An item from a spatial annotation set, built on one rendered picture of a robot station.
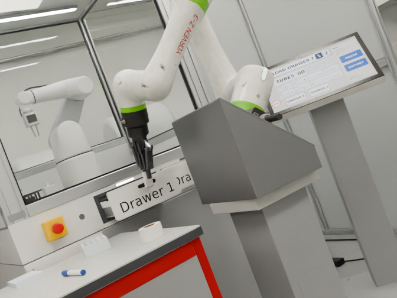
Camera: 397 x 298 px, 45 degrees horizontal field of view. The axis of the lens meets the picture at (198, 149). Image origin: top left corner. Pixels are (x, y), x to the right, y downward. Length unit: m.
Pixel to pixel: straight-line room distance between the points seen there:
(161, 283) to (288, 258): 0.46
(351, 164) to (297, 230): 0.78
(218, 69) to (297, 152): 0.48
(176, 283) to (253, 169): 0.40
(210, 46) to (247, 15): 1.80
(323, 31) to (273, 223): 1.80
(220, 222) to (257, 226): 0.56
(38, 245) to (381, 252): 1.52
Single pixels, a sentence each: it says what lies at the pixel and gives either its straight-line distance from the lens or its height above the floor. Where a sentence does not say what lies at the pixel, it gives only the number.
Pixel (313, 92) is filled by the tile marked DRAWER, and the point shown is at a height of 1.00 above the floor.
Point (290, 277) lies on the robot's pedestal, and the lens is 1.59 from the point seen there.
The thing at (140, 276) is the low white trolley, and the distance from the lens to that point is 1.29.
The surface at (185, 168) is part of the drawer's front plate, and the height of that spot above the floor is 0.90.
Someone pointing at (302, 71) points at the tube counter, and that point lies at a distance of 2.30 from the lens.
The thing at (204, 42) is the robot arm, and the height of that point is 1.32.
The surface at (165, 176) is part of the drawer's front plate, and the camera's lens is 1.85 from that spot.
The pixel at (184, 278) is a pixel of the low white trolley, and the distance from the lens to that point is 1.36.
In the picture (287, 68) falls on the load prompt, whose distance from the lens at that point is 2.33.
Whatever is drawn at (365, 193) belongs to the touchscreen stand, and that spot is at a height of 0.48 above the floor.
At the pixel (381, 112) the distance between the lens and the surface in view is 2.98.
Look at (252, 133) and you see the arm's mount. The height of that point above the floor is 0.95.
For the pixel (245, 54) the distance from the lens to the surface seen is 3.71.
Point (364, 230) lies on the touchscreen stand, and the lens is 2.38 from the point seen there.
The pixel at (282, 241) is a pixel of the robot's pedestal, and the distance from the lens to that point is 1.57.
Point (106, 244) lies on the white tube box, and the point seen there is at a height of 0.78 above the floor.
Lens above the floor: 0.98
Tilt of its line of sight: 1 degrees down
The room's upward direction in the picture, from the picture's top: 21 degrees counter-clockwise
